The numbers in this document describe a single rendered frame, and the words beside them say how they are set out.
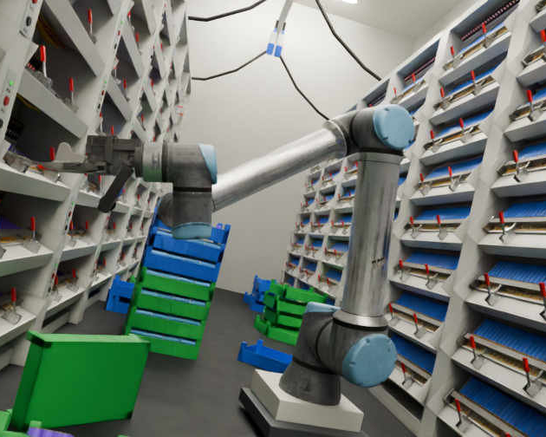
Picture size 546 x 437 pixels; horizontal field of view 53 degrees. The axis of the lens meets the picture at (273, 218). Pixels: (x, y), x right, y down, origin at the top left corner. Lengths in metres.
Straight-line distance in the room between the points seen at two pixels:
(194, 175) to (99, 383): 0.56
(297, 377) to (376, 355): 0.28
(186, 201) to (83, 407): 0.55
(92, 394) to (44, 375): 0.15
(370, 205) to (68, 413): 0.88
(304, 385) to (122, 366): 0.52
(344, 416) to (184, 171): 0.86
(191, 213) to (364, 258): 0.48
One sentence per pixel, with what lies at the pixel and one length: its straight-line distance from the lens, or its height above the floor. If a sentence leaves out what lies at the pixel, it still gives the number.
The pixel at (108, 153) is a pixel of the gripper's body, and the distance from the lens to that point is 1.25.
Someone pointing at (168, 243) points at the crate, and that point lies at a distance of 2.19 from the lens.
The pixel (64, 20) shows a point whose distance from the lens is 1.37.
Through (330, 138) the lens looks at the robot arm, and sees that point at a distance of 1.53.
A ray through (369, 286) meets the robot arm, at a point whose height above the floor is 0.48.
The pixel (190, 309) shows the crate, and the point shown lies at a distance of 2.23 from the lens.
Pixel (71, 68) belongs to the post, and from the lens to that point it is 1.79.
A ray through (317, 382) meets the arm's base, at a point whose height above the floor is 0.17.
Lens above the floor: 0.52
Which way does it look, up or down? 3 degrees up
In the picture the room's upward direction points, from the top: 14 degrees clockwise
